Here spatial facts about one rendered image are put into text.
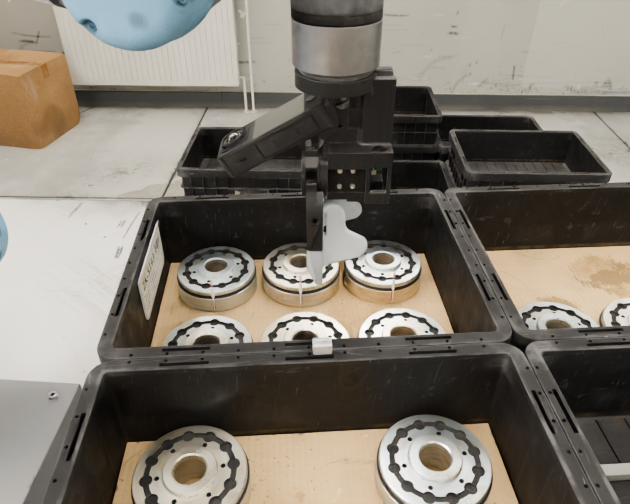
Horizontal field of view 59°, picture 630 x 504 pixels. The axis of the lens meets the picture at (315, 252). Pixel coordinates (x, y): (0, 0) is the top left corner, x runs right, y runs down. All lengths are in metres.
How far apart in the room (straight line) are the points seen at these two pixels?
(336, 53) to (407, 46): 3.07
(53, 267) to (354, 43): 0.79
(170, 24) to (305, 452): 0.41
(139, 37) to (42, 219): 0.96
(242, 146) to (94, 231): 0.71
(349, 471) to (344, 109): 0.34
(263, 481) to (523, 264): 0.48
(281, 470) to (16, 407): 0.36
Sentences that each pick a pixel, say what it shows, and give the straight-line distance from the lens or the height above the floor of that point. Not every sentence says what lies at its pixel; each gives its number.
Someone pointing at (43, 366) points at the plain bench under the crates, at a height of 0.70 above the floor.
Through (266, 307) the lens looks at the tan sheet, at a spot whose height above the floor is 0.83.
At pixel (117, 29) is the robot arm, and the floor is 1.23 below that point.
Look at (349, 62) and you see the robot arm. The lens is 0.47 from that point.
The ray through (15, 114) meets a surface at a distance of 3.39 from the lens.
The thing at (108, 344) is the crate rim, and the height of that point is 0.93.
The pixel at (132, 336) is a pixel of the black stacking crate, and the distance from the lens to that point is 0.63.
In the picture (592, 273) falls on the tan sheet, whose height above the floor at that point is 0.83.
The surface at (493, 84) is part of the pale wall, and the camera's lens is 3.70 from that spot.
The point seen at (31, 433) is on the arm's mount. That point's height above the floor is 0.76.
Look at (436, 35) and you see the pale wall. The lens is 3.54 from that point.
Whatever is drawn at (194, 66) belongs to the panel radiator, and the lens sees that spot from 3.51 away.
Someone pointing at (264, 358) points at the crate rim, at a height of 0.93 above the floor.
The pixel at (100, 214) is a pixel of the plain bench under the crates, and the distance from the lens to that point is 1.24.
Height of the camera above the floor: 1.31
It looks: 36 degrees down
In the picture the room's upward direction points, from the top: straight up
